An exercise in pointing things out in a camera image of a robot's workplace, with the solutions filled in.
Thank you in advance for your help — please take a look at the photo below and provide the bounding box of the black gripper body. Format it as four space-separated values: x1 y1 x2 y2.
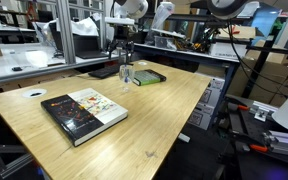
112 24 132 46

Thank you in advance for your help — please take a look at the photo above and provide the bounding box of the clear drinking glass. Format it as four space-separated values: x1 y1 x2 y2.
118 64 136 93

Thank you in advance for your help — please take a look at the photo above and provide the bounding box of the black computer keyboard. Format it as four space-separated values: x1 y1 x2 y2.
87 63 122 80

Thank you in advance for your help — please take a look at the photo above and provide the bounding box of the black laptop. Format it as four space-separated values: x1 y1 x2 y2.
48 21 110 60

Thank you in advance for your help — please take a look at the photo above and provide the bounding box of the green cover book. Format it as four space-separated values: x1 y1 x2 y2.
132 68 168 87

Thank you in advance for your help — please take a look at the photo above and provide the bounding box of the white crumpled cloth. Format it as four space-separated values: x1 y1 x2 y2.
33 16 100 38

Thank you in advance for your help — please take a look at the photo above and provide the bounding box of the clear plastic container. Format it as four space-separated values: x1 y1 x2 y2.
154 34 178 51

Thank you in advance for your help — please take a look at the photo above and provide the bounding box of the clear hanging plastic bag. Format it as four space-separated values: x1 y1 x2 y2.
150 1 176 33

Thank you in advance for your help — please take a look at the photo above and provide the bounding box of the dark blue workbench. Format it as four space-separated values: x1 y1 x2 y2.
133 43 242 66

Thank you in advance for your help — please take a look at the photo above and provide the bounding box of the small brown cardboard box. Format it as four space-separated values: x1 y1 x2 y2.
171 1 192 15

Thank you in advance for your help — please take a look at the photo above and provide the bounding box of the black white geometric book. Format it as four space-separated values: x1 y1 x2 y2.
40 87 129 148

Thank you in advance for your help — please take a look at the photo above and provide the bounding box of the white labelled carton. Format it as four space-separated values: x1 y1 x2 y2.
187 103 215 131
198 76 226 108

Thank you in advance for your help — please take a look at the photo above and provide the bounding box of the white flat box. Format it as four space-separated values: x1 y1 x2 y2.
208 41 248 60

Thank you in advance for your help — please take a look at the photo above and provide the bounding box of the white table foot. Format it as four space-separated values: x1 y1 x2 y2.
177 132 192 144

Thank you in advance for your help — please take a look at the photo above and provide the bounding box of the white side table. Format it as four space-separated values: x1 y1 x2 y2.
0 42 120 88

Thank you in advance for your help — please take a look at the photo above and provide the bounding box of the narrow brown cardboard box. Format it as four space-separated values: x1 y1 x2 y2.
227 66 252 98

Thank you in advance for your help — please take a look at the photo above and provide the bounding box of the cardboard box with red mark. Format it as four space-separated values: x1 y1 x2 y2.
217 25 257 41

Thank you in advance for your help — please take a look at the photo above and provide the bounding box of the translucent plastic bin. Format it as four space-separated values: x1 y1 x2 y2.
237 1 262 19

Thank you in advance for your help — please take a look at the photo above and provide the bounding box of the blue board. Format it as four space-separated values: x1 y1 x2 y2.
250 3 285 38

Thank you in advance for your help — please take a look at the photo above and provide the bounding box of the large brown cardboard box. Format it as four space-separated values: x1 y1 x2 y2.
247 61 288 104

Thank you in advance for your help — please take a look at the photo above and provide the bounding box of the thin aluminium extrusion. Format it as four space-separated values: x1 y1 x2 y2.
248 100 280 116

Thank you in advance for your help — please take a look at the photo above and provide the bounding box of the thick aluminium extrusion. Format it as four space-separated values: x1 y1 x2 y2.
263 130 288 158

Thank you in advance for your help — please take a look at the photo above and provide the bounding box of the thin aluminium frame post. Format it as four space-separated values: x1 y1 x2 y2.
98 0 107 51

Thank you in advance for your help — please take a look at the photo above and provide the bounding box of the black metal shelf frame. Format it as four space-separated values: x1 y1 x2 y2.
213 33 288 99

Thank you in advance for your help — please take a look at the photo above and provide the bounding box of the small orange handled clamp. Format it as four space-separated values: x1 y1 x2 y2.
235 103 252 112

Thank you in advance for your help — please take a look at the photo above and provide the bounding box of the aluminium corner bracket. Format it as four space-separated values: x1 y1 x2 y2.
253 108 270 123

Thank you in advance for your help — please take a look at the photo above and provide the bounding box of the grey metal table frame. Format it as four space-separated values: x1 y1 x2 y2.
0 109 38 180

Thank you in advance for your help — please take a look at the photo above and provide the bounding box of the large orange handled clamp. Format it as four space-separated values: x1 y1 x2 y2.
248 143 270 154

